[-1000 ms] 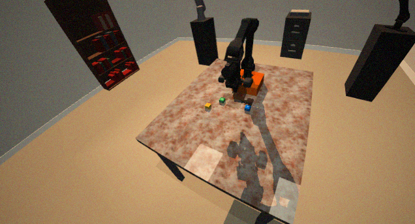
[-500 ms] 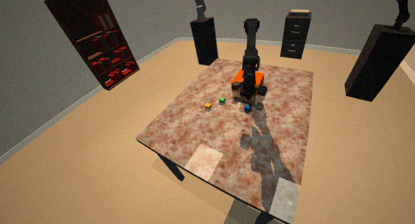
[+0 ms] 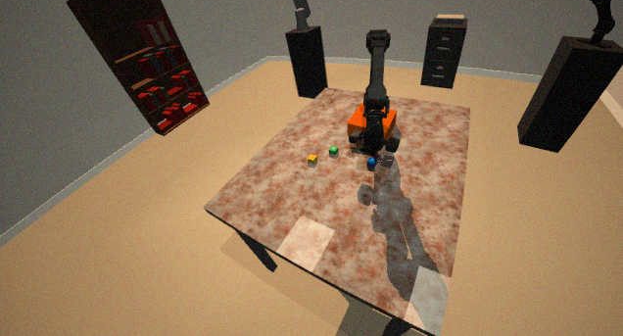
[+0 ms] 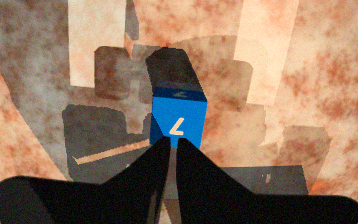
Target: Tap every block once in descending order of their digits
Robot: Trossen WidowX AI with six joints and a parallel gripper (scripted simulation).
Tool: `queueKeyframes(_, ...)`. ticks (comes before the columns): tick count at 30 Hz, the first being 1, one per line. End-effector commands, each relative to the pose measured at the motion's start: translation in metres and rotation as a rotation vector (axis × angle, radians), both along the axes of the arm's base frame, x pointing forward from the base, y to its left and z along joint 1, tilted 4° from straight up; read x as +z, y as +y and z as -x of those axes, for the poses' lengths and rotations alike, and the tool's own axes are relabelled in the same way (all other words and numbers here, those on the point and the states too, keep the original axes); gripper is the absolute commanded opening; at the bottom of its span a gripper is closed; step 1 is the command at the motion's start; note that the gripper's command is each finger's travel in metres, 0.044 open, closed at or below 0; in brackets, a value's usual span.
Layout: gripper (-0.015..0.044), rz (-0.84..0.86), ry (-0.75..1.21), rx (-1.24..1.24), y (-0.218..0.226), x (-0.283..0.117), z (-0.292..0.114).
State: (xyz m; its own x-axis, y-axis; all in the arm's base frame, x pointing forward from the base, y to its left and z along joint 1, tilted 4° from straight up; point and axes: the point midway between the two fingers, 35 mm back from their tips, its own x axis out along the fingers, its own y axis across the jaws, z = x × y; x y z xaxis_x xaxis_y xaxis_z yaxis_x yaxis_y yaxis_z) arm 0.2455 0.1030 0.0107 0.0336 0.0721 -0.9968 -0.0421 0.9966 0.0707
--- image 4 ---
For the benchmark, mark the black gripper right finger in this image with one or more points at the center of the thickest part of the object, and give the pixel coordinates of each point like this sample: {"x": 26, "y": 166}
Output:
{"x": 207, "y": 195}

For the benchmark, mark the blue block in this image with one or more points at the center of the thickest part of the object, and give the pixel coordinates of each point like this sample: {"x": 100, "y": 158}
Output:
{"x": 178, "y": 114}

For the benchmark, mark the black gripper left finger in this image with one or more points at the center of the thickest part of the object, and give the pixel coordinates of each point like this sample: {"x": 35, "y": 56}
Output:
{"x": 134, "y": 196}

